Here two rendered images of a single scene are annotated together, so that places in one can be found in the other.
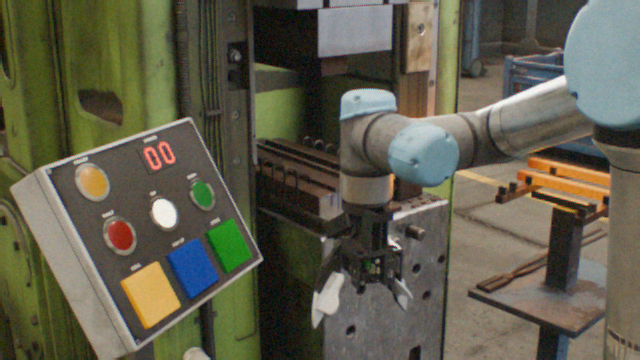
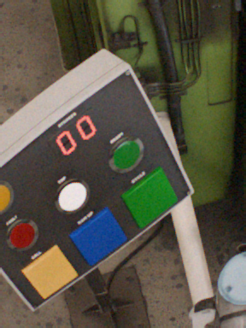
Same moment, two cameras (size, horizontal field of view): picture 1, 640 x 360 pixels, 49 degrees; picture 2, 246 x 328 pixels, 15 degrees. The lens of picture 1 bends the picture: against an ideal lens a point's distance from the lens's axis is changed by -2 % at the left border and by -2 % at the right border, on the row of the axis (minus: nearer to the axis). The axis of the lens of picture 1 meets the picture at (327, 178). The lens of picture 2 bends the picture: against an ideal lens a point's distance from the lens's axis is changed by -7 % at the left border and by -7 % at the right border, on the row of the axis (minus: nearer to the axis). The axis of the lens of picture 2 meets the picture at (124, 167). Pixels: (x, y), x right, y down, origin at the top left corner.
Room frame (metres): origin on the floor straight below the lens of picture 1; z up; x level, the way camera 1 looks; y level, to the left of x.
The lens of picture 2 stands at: (0.66, -0.11, 2.43)
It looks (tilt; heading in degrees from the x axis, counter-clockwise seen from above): 68 degrees down; 36
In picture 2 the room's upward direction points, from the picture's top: 11 degrees counter-clockwise
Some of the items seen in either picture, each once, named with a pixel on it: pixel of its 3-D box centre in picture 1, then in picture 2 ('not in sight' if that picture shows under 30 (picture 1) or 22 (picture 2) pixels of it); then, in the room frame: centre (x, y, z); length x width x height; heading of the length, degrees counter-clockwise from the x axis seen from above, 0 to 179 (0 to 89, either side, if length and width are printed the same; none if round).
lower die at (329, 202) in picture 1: (297, 174); not in sight; (1.64, 0.07, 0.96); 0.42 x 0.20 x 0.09; 39
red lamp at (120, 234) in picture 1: (120, 235); (22, 235); (0.94, 0.29, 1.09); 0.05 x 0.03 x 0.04; 129
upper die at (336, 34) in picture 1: (295, 22); not in sight; (1.64, 0.07, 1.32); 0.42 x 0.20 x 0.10; 39
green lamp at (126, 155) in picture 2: (202, 194); (125, 155); (1.12, 0.21, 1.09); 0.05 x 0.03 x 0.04; 129
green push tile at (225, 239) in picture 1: (227, 246); (149, 196); (1.10, 0.17, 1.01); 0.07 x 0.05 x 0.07; 154
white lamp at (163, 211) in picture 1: (164, 213); (72, 196); (1.03, 0.25, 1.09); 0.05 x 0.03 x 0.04; 129
